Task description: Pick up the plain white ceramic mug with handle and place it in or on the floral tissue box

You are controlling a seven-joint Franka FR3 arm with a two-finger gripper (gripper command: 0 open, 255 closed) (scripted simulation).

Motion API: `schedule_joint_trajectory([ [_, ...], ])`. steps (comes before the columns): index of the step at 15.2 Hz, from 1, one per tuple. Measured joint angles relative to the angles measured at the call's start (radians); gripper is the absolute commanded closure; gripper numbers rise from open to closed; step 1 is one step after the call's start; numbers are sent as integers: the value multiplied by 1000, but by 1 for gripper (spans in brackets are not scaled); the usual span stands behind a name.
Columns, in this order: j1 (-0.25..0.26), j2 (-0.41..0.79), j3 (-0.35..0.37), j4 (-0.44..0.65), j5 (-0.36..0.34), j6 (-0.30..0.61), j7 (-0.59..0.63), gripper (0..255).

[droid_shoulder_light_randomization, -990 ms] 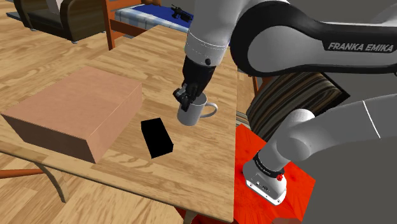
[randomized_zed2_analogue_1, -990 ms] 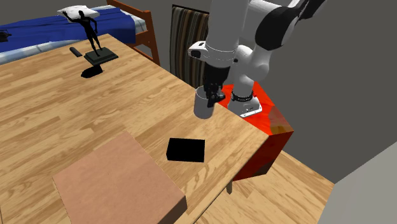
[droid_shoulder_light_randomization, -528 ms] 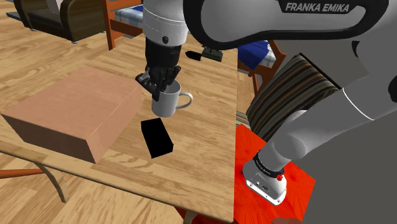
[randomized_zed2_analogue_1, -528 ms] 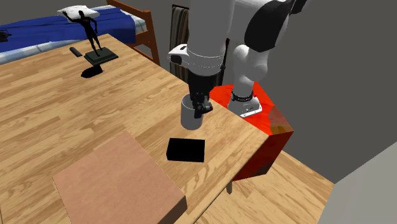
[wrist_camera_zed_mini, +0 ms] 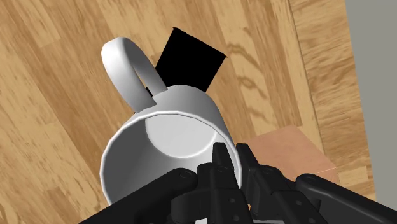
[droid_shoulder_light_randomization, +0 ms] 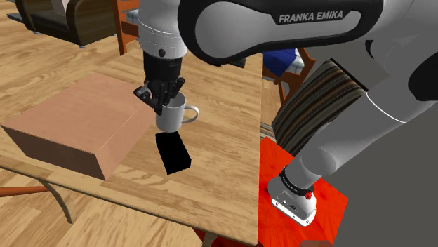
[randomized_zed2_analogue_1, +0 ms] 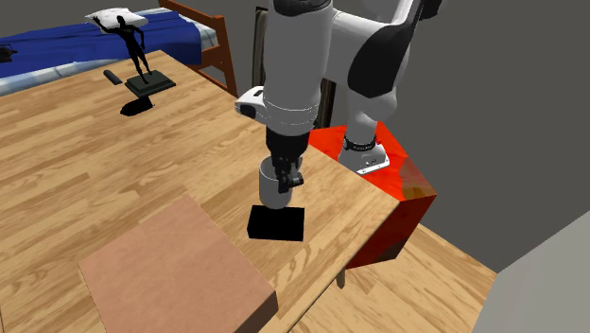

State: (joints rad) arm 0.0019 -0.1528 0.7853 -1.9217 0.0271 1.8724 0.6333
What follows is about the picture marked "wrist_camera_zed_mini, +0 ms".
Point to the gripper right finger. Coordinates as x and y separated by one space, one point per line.
273 192

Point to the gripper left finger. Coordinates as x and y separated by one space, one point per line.
217 183

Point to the white mug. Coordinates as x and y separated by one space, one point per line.
173 105

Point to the pinkish brown block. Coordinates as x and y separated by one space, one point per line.
288 149

